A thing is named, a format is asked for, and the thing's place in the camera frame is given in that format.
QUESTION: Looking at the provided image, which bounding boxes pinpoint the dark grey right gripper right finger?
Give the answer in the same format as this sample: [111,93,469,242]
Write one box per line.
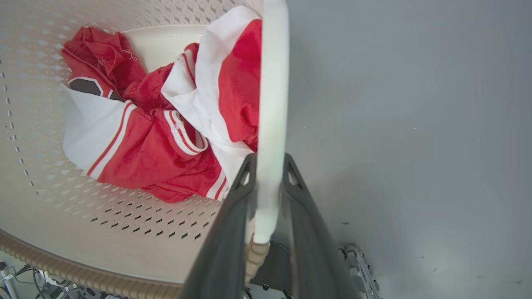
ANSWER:
[281,153,360,299]

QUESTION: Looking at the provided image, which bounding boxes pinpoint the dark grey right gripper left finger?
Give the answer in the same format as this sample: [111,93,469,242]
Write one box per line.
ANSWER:
[179,153,258,299]

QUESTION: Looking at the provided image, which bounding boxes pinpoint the white perforated plastic laundry basket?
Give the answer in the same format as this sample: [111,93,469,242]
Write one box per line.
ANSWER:
[0,0,290,299]

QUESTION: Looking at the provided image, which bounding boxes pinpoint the grey ribbed robot wheel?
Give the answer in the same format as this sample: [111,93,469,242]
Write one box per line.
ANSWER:
[337,244,382,299]

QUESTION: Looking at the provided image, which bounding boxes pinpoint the red and white garment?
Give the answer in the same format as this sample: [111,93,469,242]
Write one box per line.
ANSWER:
[61,5,263,203]

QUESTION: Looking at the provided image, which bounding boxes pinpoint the thin black cable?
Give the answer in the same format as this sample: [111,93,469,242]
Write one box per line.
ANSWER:
[12,265,52,299]

